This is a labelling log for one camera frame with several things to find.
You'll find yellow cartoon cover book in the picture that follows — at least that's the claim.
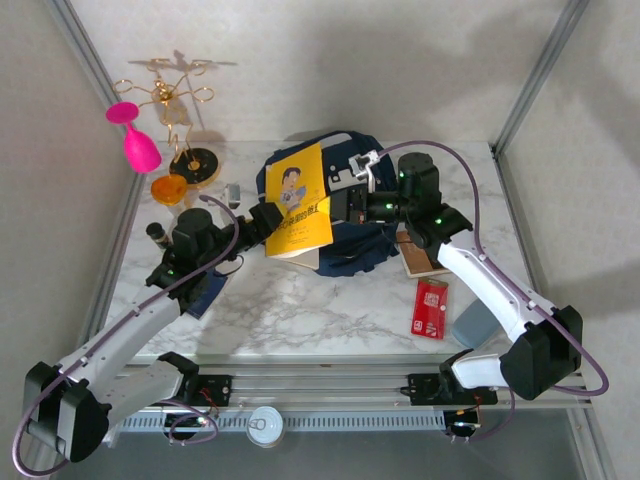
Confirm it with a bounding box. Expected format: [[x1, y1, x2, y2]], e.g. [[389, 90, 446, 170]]
[[263, 141, 335, 270]]

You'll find navy blue backpack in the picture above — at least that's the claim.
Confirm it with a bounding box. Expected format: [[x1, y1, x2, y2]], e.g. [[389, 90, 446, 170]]
[[256, 130, 401, 278]]

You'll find navy blue Chinese poetry book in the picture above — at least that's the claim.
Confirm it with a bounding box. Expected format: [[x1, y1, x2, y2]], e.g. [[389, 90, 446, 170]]
[[192, 272, 229, 321]]

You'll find red card pack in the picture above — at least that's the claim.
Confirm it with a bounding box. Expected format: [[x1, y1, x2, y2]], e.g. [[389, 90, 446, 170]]
[[410, 278, 451, 341]]

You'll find blue-grey case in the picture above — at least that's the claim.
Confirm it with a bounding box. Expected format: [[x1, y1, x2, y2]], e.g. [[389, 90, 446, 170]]
[[452, 299, 501, 350]]

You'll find small black-capped spice bottle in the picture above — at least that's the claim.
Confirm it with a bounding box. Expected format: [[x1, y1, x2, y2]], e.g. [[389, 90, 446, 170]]
[[145, 222, 171, 251]]

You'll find orange goblet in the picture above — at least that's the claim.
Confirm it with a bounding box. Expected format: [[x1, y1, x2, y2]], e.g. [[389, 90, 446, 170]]
[[150, 173, 189, 207]]

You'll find pink plastic wine glass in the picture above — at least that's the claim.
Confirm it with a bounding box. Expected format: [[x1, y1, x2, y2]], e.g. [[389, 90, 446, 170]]
[[105, 101, 163, 175]]

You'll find black control box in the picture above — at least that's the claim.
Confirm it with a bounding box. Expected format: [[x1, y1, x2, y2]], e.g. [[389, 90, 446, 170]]
[[163, 412, 212, 435], [443, 409, 484, 435]]

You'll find silver tin can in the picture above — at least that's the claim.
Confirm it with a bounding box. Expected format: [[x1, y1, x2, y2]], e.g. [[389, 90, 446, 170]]
[[245, 405, 285, 448]]

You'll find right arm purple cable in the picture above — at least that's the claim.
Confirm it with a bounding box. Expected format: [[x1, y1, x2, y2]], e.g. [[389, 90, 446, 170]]
[[377, 140, 611, 444]]

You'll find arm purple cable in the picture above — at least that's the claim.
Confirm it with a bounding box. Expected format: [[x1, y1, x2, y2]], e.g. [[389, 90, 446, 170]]
[[10, 194, 244, 476], [377, 140, 611, 444]]

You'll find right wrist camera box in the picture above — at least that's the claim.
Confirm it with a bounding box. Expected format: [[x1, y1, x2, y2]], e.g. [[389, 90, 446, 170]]
[[348, 149, 382, 179]]

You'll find gold wire glass rack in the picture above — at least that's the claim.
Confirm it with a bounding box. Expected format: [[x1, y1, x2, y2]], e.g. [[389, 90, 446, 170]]
[[112, 74, 222, 190]]

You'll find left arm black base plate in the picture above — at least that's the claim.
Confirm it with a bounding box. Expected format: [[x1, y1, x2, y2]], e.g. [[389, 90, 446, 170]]
[[179, 374, 234, 407]]

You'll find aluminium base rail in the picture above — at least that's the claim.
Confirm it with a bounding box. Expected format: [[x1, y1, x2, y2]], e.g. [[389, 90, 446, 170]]
[[114, 354, 594, 414]]

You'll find aluminium frame post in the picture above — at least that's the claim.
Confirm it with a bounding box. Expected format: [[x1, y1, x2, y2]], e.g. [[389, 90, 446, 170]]
[[492, 0, 594, 156], [42, 0, 132, 151]]

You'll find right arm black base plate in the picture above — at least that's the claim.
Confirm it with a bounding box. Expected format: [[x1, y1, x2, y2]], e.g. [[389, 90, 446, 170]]
[[407, 372, 499, 406]]

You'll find grey slotted cable duct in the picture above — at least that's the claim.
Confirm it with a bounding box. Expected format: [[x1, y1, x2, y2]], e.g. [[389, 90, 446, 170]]
[[117, 410, 446, 432]]

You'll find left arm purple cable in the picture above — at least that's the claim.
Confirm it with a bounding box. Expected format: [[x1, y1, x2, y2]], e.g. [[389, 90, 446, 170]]
[[10, 194, 244, 476]]

